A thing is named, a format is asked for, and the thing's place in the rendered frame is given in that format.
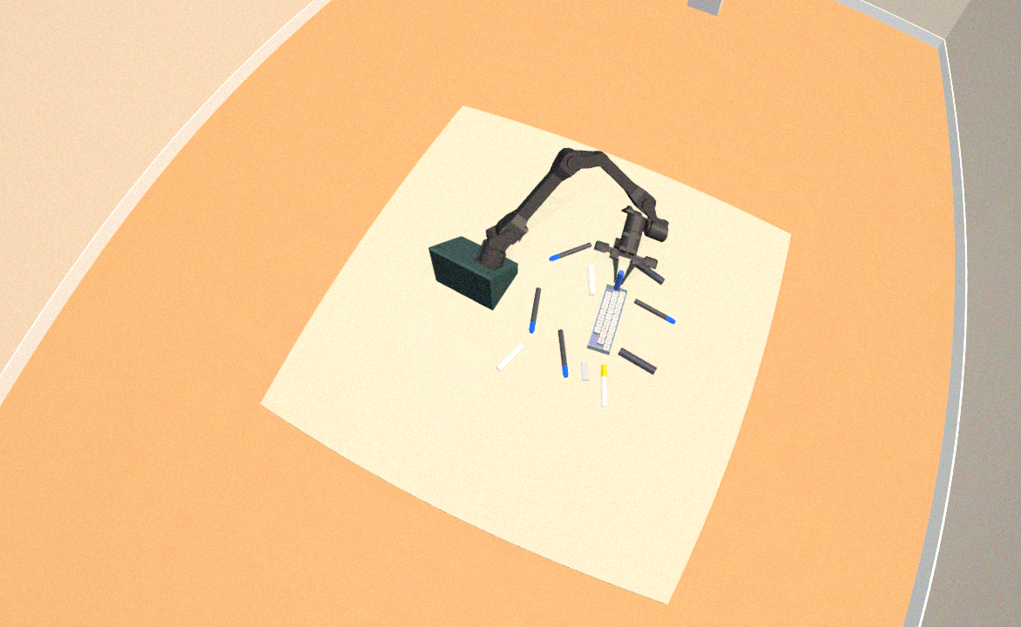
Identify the black stylus with blue tip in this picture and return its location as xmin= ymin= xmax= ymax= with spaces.
xmin=633 ymin=299 xmax=676 ymax=324
xmin=529 ymin=287 xmax=541 ymax=334
xmin=549 ymin=242 xmax=592 ymax=262
xmin=558 ymin=329 xmax=569 ymax=378

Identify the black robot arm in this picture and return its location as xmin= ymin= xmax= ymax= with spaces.
xmin=473 ymin=147 xmax=669 ymax=270

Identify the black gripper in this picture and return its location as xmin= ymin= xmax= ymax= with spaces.
xmin=594 ymin=229 xmax=658 ymax=286

